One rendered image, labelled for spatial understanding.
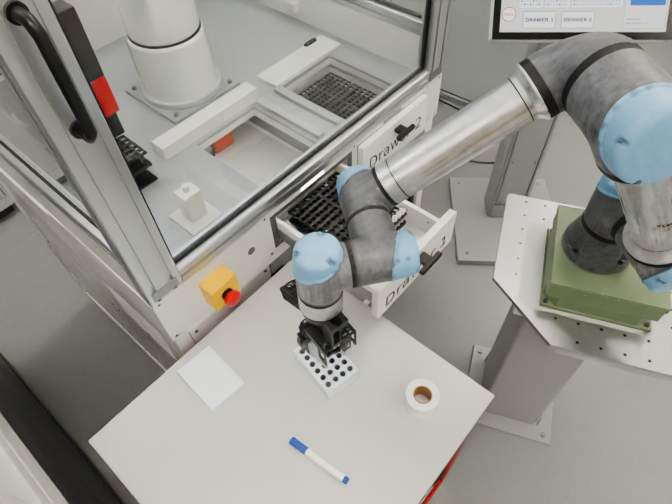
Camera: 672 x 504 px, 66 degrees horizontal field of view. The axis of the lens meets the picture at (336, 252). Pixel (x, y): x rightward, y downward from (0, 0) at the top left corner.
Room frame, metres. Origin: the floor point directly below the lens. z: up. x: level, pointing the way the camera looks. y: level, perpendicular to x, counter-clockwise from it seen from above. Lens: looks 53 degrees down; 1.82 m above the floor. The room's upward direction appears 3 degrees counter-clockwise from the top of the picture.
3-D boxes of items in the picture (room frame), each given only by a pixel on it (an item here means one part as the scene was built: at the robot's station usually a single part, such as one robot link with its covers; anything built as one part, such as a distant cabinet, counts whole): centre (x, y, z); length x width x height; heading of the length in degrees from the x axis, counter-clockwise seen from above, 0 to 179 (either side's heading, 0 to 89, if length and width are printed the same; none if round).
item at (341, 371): (0.49, 0.03, 0.78); 0.12 x 0.08 x 0.04; 35
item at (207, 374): (0.47, 0.29, 0.77); 0.13 x 0.09 x 0.02; 43
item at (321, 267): (0.46, 0.03, 1.17); 0.09 x 0.08 x 0.11; 99
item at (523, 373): (0.70, -0.60, 0.38); 0.30 x 0.30 x 0.76; 69
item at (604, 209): (0.69, -0.60, 1.03); 0.13 x 0.12 x 0.14; 9
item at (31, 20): (0.56, 0.33, 1.45); 0.05 x 0.03 x 0.19; 46
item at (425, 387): (0.40, -0.16, 0.78); 0.07 x 0.07 x 0.04
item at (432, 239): (0.68, -0.18, 0.87); 0.29 x 0.02 x 0.11; 136
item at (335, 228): (0.82, -0.03, 0.87); 0.22 x 0.18 x 0.06; 46
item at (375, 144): (1.11, -0.18, 0.87); 0.29 x 0.02 x 0.11; 136
